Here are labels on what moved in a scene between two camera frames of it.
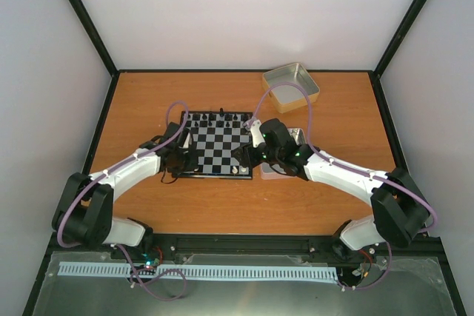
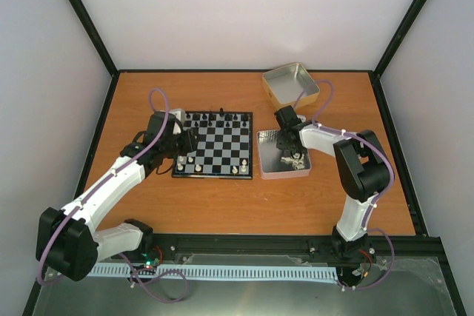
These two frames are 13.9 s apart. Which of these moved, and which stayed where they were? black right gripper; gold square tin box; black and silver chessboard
Moved: black right gripper
Stayed: black and silver chessboard; gold square tin box
